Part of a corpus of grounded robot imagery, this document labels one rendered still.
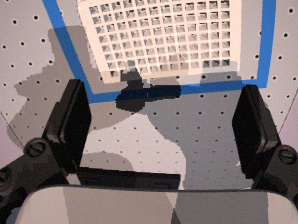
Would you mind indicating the white well plate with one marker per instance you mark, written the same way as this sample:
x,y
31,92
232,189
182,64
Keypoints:
x,y
201,27

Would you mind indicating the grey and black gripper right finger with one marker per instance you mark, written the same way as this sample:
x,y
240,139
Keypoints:
x,y
263,158

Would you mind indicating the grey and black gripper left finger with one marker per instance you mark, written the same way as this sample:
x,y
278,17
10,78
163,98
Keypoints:
x,y
61,146

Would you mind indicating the blue tape outline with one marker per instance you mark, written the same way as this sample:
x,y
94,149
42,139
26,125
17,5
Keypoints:
x,y
266,43

